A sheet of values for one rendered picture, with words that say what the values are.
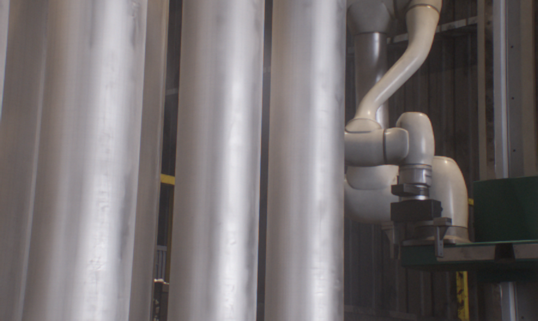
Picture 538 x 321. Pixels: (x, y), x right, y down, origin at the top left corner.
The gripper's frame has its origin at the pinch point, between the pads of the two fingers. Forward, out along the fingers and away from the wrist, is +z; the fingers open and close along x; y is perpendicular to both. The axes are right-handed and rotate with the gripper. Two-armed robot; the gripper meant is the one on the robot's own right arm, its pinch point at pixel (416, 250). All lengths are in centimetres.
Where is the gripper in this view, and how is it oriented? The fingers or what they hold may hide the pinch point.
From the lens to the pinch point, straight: 271.9
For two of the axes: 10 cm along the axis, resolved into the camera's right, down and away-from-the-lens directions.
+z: -0.3, 9.7, -2.3
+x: -7.7, 1.2, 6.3
